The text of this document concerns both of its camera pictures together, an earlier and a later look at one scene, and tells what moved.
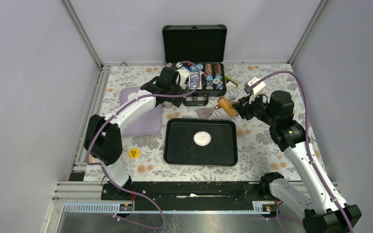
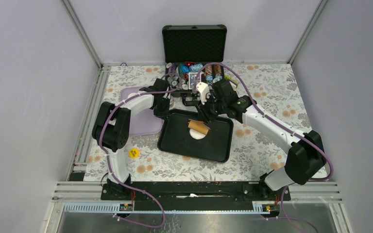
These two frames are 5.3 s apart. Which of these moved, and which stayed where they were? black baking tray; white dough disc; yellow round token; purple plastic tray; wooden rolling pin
Moved: black baking tray; wooden rolling pin; white dough disc
Stayed: yellow round token; purple plastic tray
